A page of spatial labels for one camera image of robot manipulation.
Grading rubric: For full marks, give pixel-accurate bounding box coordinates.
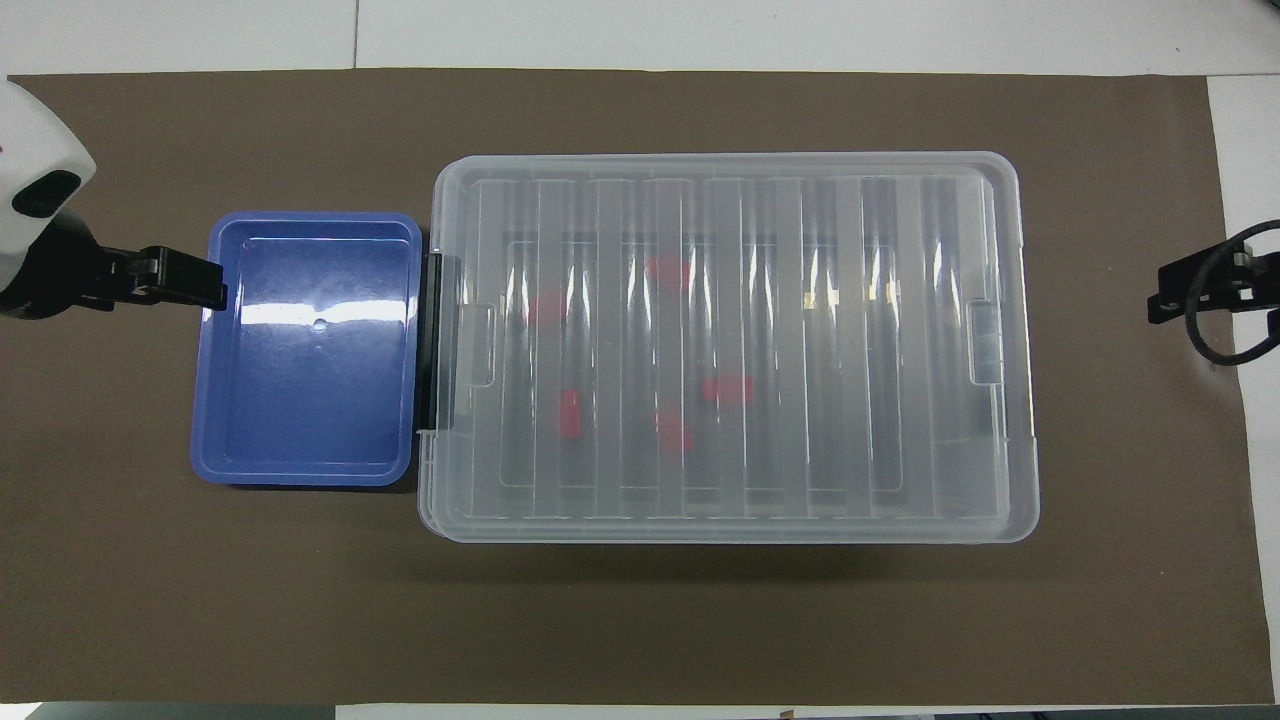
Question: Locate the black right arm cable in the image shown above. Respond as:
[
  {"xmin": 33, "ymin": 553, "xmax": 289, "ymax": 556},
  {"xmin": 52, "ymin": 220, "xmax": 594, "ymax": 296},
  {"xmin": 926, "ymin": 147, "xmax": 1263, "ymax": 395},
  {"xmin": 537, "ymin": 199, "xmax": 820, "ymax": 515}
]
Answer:
[{"xmin": 1185, "ymin": 220, "xmax": 1280, "ymax": 366}]

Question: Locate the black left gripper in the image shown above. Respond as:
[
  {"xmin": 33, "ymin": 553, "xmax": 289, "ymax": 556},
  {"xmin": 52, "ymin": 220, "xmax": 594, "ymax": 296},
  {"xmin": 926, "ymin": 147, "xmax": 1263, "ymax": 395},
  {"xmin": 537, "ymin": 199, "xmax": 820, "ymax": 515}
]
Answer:
[{"xmin": 0, "ymin": 215, "xmax": 228, "ymax": 321}]

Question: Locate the clear plastic storage box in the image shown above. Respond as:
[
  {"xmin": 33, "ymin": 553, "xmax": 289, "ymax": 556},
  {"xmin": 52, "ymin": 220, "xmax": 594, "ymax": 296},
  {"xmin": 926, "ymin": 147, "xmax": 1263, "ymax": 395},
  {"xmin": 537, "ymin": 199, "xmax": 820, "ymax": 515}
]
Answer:
[{"xmin": 418, "ymin": 155, "xmax": 1039, "ymax": 544}]

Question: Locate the clear plastic box lid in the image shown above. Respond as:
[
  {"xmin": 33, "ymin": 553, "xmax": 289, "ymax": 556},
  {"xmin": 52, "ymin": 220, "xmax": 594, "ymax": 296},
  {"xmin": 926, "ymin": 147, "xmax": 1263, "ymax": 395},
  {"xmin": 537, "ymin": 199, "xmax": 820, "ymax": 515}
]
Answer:
[{"xmin": 418, "ymin": 152, "xmax": 1041, "ymax": 544}]

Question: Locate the blue plastic tray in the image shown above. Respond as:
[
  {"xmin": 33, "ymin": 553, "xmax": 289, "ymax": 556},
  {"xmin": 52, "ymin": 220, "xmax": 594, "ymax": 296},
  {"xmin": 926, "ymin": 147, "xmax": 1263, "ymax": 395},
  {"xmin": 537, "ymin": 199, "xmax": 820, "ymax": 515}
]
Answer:
[{"xmin": 190, "ymin": 211, "xmax": 424, "ymax": 488}]

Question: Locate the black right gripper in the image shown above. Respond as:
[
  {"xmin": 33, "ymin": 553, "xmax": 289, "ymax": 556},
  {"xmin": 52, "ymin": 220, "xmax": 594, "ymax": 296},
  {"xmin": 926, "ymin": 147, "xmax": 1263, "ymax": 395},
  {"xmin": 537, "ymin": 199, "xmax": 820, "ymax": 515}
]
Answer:
[{"xmin": 1148, "ymin": 245, "xmax": 1280, "ymax": 324}]

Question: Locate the brown table mat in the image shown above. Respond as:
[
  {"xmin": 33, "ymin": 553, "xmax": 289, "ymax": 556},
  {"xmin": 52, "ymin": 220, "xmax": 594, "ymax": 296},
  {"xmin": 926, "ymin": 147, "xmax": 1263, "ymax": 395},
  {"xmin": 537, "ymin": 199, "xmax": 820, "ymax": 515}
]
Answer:
[{"xmin": 0, "ymin": 68, "xmax": 1276, "ymax": 706}]

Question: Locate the black box latch handle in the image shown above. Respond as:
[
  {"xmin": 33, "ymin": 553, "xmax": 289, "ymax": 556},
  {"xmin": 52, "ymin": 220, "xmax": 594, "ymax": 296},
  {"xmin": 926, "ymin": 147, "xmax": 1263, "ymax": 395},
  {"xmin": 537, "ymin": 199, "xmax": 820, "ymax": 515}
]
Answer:
[{"xmin": 420, "ymin": 250, "xmax": 447, "ymax": 433}]

